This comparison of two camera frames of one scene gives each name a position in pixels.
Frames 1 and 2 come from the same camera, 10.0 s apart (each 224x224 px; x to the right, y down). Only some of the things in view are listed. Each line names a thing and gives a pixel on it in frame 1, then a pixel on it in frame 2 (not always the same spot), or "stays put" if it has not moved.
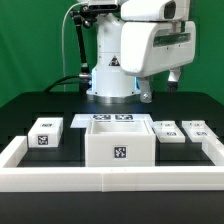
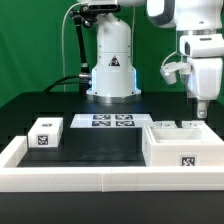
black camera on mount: x=102 y=5 stays put
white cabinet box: x=120 y=142 -> x=181 y=147
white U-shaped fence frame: x=110 y=179 stays put
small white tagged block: x=46 y=132 stays put
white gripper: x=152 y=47 -> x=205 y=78
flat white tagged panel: x=82 y=120 stays put
